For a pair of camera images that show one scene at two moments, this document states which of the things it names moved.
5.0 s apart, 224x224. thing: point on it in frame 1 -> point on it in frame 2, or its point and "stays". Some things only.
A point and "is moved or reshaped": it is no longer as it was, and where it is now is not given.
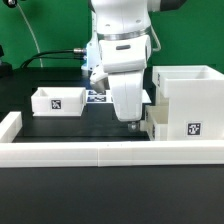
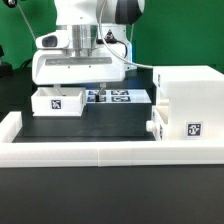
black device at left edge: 6,69 stays
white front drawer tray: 157,121 is moved or reshaped
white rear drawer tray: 54,101 stays
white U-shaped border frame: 102,153 stays
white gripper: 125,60 -> 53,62
